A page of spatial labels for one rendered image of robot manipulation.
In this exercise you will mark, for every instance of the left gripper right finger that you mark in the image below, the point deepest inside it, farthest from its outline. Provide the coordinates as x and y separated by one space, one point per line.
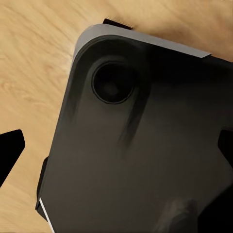
225 144

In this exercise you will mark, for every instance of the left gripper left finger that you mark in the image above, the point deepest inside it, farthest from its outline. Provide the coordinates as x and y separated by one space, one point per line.
12 145

